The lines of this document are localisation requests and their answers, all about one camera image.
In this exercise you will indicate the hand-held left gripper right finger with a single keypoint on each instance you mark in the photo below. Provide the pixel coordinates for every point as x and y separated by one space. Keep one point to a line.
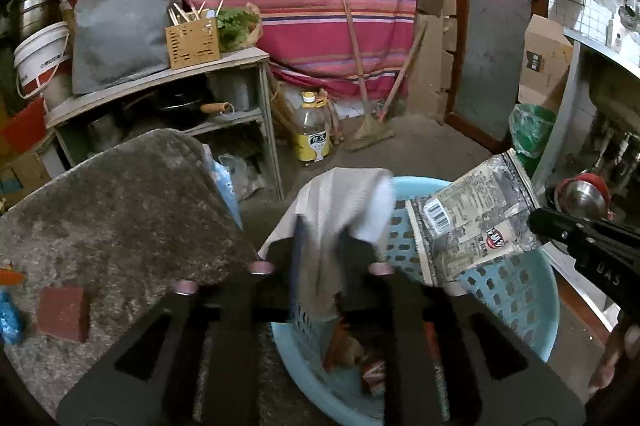
352 256

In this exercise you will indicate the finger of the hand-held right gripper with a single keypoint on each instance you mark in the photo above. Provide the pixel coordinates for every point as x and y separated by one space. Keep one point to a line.
550 226

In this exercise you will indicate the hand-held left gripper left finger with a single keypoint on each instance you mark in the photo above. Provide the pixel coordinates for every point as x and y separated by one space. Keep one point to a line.
300 266

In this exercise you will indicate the white cloth towel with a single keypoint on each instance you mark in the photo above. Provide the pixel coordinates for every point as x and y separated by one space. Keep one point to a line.
340 201

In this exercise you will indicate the silver red snack packet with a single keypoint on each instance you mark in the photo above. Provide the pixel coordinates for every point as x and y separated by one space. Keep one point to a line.
465 226

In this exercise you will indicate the light blue plastic basket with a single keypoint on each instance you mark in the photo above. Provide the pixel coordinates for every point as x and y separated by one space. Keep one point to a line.
515 306

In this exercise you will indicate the person's right hand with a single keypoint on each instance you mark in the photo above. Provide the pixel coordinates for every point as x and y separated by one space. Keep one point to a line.
617 356

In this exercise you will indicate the steel bowl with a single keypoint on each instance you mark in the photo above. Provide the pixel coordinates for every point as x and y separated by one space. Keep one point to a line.
582 201

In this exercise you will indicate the green bin with bag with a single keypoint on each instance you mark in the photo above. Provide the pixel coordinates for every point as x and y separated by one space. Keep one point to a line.
532 131

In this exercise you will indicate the blue plastic bag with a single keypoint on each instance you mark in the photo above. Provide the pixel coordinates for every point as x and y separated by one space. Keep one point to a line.
224 181

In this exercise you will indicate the oil bottle yellow label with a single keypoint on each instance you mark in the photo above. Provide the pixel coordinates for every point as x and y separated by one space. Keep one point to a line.
311 131

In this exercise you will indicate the straw broom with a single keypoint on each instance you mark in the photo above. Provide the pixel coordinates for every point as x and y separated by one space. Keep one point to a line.
365 106

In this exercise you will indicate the cardboard box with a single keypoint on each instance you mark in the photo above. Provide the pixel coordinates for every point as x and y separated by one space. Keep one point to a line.
542 61

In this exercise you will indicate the grey door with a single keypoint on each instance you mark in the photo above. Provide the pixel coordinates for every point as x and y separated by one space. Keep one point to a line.
487 31

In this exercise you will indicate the wooden shelf cabinet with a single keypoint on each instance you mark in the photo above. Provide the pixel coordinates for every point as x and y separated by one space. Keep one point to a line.
165 106

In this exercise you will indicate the red square sponge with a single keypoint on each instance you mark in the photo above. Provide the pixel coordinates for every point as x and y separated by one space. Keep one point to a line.
64 313

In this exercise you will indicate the wooden utensil box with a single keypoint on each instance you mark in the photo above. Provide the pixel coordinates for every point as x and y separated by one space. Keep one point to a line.
192 44

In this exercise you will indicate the green leafy vegetables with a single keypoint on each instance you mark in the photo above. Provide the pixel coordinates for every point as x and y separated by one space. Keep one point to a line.
235 26

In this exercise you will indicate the small orange wrapper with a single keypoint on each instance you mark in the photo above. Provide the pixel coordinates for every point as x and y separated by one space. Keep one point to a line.
9 277

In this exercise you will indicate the grey fabric bag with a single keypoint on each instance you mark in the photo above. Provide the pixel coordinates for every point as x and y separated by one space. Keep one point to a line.
120 36

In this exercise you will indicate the blue wrapper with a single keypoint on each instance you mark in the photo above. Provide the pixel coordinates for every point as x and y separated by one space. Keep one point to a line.
9 318

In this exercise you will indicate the red plastic basin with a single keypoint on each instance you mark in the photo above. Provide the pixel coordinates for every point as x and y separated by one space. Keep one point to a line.
22 126

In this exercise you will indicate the white plastic bucket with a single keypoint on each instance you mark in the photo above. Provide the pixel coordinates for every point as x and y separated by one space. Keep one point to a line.
40 61

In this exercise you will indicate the steel pot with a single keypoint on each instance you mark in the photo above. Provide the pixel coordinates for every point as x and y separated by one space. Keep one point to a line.
32 11

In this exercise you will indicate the stacked cardboard wall panels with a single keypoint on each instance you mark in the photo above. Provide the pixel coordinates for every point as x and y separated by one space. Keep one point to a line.
432 31

